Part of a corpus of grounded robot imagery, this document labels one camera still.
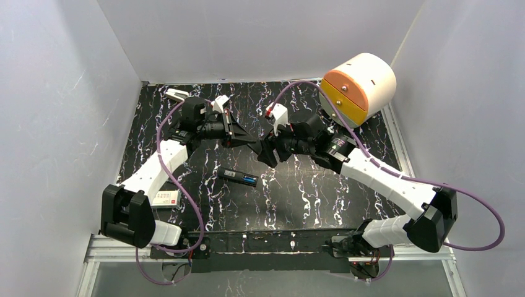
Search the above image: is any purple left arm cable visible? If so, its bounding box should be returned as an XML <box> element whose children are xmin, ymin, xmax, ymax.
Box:
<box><xmin>135</xmin><ymin>98</ymin><xmax>214</xmax><ymax>286</ymax></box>

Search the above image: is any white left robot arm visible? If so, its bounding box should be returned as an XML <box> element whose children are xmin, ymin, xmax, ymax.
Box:
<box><xmin>100</xmin><ymin>95</ymin><xmax>256</xmax><ymax>248</ymax></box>

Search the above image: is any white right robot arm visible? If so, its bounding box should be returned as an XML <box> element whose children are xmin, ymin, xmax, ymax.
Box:
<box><xmin>253</xmin><ymin>115</ymin><xmax>458</xmax><ymax>255</ymax></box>

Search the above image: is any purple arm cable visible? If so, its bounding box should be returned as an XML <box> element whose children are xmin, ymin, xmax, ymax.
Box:
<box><xmin>135</xmin><ymin>98</ymin><xmax>214</xmax><ymax>286</ymax></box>
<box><xmin>266</xmin><ymin>80</ymin><xmax>506</xmax><ymax>282</ymax></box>

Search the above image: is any white battery box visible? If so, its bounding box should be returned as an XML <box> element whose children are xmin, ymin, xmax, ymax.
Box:
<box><xmin>150</xmin><ymin>190</ymin><xmax>181</xmax><ymax>209</ymax></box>

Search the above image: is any blue battery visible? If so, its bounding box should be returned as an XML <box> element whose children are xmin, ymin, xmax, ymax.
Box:
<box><xmin>242</xmin><ymin>175</ymin><xmax>258</xmax><ymax>186</ymax></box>

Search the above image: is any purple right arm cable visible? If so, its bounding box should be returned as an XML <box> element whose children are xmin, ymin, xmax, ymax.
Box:
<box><xmin>266</xmin><ymin>80</ymin><xmax>506</xmax><ymax>282</ymax></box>

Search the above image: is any round orange drawer cabinet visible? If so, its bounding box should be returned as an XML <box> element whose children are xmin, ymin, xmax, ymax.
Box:
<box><xmin>319</xmin><ymin>53</ymin><xmax>397</xmax><ymax>128</ymax></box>

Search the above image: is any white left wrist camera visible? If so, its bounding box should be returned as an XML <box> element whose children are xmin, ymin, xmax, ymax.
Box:
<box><xmin>211</xmin><ymin>95</ymin><xmax>230</xmax><ymax>115</ymax></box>

